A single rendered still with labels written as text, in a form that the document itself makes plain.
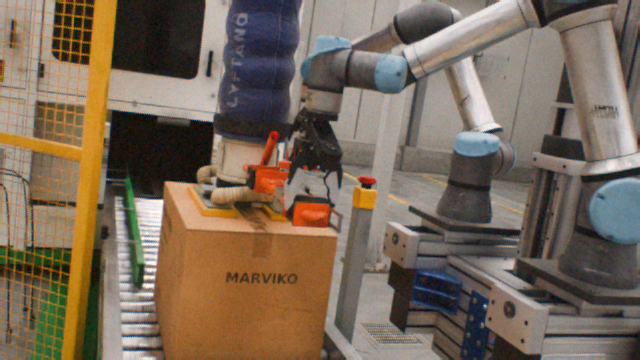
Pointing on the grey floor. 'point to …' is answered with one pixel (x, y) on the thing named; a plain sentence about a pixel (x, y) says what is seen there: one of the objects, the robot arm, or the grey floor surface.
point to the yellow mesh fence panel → (95, 121)
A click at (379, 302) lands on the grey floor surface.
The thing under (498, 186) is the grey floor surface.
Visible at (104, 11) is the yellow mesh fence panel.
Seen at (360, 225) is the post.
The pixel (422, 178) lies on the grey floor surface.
